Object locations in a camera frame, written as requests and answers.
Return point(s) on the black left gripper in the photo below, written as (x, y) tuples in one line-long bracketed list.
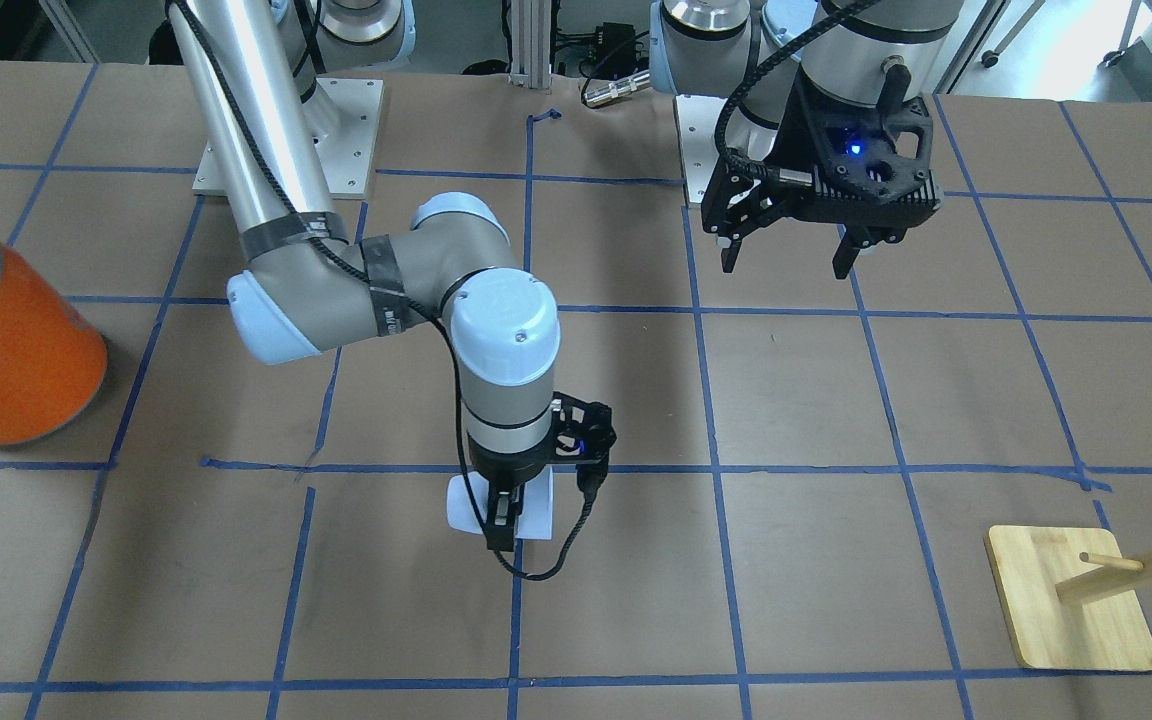
[(794, 140)]

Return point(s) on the aluminium frame post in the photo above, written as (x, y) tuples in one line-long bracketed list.
[(530, 26)]

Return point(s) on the light blue plastic cup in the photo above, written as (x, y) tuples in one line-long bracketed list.
[(533, 523)]

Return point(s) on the orange can with grey lid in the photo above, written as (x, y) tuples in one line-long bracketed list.
[(52, 362)]

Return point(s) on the wooden cup stand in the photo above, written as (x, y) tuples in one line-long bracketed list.
[(1069, 597)]

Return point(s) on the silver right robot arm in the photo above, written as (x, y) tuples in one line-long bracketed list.
[(260, 71)]

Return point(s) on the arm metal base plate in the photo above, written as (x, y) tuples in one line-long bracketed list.
[(696, 118), (343, 117)]

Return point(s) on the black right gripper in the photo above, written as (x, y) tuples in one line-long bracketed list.
[(499, 474)]

